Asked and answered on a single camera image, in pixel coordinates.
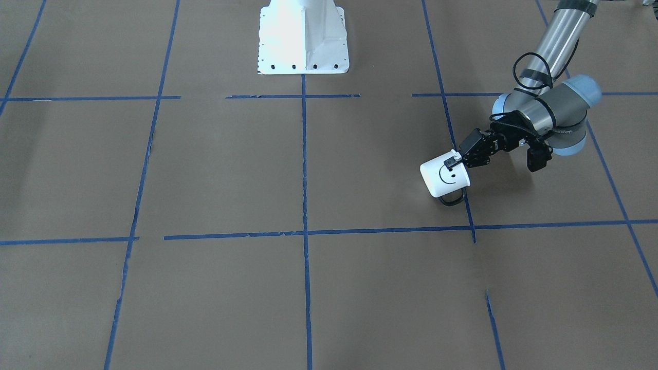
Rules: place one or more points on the white smiley mug black handle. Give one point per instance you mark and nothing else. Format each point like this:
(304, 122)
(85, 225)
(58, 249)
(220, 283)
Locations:
(447, 186)

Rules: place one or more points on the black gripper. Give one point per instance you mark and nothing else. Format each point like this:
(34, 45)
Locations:
(505, 142)

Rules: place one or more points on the white pedestal column with base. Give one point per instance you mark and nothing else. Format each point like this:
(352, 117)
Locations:
(297, 37)

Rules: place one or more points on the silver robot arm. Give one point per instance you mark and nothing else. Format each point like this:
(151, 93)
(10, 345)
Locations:
(545, 114)

